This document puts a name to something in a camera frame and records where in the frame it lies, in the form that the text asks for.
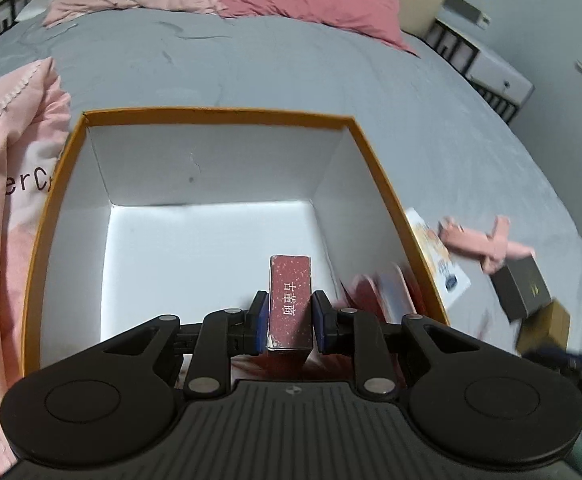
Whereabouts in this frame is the small dark red box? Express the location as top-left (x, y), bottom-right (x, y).
top-left (267, 254), bottom-right (316, 357)

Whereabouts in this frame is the small brown box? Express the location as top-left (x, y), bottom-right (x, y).
top-left (515, 299), bottom-right (572, 357)

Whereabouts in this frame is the colourful printed flat box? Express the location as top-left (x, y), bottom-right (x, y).
top-left (403, 207), bottom-right (472, 312)

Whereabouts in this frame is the small black box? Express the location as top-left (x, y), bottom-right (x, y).
top-left (490, 254), bottom-right (555, 324)

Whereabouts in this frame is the white bedside cabinet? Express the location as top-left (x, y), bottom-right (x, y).
top-left (422, 0), bottom-right (535, 126)

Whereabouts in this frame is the pink blanket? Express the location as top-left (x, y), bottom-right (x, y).
top-left (0, 57), bottom-right (86, 467)

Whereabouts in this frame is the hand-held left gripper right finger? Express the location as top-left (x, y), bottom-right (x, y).
top-left (311, 290), bottom-right (473, 398)

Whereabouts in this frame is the red flat packet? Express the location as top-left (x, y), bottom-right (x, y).
top-left (343, 262), bottom-right (424, 328)

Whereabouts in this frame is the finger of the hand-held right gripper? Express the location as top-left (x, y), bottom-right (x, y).
top-left (520, 344), bottom-right (582, 377)

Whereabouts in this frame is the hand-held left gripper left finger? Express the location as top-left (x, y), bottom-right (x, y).
top-left (102, 290), bottom-right (272, 398)

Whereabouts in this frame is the orange cardboard box white inside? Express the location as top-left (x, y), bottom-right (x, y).
top-left (21, 106), bottom-right (450, 383)

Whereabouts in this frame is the grey bed sheet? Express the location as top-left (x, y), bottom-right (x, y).
top-left (0, 7), bottom-right (582, 361)

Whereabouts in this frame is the pink plush toy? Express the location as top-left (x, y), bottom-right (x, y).
top-left (438, 214), bottom-right (537, 276)

